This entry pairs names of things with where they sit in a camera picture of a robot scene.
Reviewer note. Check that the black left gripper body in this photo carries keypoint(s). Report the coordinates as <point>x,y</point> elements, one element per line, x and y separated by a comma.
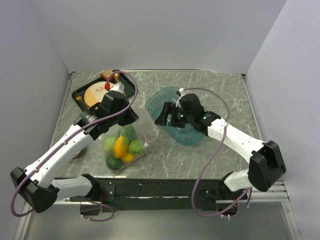
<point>121,118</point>

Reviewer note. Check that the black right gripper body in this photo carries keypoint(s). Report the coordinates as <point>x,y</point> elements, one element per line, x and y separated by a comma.
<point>189,117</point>

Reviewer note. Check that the green bell pepper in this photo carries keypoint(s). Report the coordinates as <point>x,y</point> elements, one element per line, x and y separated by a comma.
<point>128,131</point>

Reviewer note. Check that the large green cabbage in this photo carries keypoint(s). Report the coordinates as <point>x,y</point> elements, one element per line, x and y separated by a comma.
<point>108,144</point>

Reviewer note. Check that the yellow green mango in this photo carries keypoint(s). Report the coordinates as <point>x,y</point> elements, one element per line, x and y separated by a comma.
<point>120,147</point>

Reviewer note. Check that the clear zip top bag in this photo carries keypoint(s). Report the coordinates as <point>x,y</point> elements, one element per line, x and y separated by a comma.
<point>146,130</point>

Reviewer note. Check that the small green cabbage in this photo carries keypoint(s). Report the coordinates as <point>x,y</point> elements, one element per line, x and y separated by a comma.
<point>136,147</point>

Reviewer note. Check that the yellow lemon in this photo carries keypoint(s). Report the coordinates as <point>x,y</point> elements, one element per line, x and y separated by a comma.
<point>128,157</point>

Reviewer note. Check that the dark green avocado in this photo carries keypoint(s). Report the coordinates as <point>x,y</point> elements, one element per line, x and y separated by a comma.
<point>113,163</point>

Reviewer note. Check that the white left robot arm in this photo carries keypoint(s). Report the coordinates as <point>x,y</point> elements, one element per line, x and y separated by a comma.
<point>36,183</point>

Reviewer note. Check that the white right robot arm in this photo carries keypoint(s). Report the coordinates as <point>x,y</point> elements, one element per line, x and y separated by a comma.
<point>266,163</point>

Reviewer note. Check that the teal plastic tray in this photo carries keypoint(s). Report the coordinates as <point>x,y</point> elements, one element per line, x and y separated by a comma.
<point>186,136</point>

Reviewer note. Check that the cream orange plate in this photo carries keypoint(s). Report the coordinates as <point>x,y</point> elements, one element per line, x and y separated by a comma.
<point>95,93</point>

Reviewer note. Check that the gold spoon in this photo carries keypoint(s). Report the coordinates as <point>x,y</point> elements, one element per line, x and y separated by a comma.
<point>117,76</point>

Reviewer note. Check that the orange ceramic cup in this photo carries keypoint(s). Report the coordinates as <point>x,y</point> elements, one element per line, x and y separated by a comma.
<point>105,74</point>

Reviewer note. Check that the gold fork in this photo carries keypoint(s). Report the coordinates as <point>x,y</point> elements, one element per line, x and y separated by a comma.
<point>79,98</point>

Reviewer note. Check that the black serving tray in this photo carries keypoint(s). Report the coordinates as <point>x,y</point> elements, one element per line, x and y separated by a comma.
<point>129,89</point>

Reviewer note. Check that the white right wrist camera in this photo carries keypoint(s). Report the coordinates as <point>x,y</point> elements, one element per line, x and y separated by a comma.
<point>180,93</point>

